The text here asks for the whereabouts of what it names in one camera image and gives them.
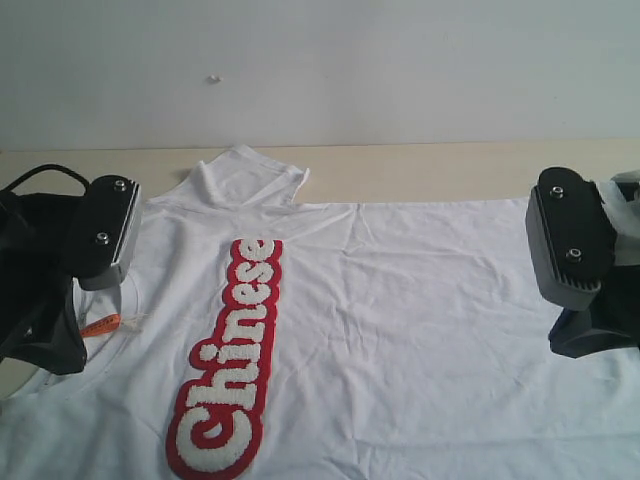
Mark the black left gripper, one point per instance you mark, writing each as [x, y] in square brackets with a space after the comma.
[38, 320]

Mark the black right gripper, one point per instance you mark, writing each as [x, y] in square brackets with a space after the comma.
[611, 321]

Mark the white t-shirt red lettering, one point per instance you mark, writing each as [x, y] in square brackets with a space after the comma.
[263, 339]

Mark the orange neck label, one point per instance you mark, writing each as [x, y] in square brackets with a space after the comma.
[104, 326]

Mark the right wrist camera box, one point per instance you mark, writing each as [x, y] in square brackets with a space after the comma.
[570, 238]

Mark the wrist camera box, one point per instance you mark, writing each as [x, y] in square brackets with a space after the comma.
[570, 238]
[101, 239]

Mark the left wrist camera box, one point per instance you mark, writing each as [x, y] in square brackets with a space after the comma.
[101, 239]

